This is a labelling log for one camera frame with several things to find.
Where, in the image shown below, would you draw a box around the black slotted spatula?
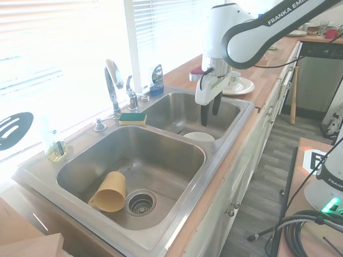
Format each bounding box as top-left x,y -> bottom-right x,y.
0,111 -> 35,152

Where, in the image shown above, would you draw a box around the white bowl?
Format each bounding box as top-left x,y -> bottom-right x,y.
183,132 -> 216,143

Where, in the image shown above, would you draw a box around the white cabinet front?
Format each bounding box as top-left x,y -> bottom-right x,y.
184,42 -> 302,257

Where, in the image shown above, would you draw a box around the clear drinking glass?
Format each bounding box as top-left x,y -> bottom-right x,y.
318,20 -> 330,37

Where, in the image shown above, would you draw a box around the black tripod stand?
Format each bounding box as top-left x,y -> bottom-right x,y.
248,146 -> 299,242

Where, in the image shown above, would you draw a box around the yellow plastic cup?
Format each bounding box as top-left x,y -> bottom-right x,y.
87,171 -> 127,213

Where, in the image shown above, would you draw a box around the white patterned teacup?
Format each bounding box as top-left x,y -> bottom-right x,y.
229,71 -> 242,85

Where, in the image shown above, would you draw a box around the chrome sink faucet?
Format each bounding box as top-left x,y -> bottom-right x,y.
103,59 -> 124,120

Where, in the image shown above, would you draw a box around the metal drain strainer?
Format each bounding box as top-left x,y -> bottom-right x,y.
124,189 -> 158,216

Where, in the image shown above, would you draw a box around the blue dish soap bottle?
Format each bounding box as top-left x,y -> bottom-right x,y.
148,63 -> 165,96

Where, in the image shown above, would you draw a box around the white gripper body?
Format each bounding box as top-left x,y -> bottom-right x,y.
195,68 -> 232,106

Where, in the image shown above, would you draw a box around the light wooden board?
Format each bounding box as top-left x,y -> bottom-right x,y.
0,196 -> 65,257

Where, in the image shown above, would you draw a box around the red grey wrist camera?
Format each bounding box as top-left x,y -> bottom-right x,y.
189,67 -> 204,82

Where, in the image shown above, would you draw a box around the black white marker tag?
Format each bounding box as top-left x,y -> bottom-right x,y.
301,149 -> 331,172

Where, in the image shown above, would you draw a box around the chrome faucet lever handle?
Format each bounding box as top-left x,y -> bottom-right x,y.
125,74 -> 141,111

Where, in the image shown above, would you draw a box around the yellow green sponge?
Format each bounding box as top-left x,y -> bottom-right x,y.
118,112 -> 147,126

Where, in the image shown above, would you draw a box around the grey black cable bundle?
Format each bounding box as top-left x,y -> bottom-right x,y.
264,210 -> 343,257

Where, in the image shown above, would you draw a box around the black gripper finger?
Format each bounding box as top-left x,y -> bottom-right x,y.
200,103 -> 210,127
211,91 -> 223,117

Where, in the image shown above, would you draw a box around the cream dinner plate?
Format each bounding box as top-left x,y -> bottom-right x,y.
221,77 -> 256,96

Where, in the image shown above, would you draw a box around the stainless steel double sink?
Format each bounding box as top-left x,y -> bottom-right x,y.
12,85 -> 256,252

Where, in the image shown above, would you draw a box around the black fronted dishwasher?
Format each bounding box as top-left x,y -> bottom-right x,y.
283,40 -> 343,114

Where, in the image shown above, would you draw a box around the clear glass bottle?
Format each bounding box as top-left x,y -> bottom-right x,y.
40,115 -> 66,156

